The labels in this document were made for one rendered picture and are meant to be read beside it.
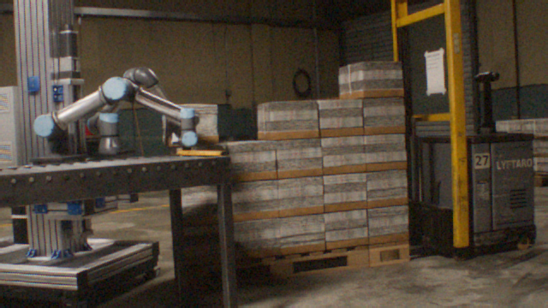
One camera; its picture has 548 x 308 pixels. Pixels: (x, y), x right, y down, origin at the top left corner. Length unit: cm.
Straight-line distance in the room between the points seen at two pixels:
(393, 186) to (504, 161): 78
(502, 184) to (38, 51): 301
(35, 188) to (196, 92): 873
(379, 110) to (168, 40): 736
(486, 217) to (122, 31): 769
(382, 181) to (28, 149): 215
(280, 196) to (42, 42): 164
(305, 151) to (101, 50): 705
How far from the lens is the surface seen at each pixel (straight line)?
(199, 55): 1106
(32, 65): 368
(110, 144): 373
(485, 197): 410
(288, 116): 361
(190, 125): 304
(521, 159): 426
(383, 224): 389
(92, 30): 1032
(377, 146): 383
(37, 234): 374
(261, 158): 356
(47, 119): 319
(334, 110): 371
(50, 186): 237
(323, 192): 371
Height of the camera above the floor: 93
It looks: 3 degrees down
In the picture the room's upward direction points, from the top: 3 degrees counter-clockwise
